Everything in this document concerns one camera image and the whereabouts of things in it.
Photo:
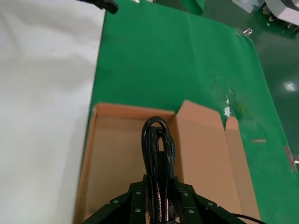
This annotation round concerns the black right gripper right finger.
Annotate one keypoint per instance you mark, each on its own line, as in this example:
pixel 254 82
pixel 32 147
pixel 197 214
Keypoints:
pixel 198 210

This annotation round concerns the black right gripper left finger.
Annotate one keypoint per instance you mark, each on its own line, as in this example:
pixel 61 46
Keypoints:
pixel 121 212

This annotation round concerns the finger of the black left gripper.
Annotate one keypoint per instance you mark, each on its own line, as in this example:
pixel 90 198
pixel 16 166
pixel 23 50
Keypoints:
pixel 105 4

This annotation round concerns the open cardboard box with holes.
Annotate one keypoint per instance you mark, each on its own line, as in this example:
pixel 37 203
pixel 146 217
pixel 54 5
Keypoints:
pixel 205 151

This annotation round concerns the green table cloth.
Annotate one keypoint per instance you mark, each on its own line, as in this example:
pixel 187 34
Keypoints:
pixel 151 58

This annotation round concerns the small wooden stick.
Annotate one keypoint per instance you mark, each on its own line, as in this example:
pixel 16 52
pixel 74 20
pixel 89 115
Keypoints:
pixel 258 141

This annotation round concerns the white table cloth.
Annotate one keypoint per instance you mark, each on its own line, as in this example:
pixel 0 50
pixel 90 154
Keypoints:
pixel 35 93

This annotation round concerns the metal cloth clip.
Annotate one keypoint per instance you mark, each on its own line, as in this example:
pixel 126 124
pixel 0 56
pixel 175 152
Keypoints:
pixel 246 31

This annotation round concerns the white wheeled machine base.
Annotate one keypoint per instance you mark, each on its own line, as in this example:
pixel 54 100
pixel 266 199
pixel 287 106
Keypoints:
pixel 282 9

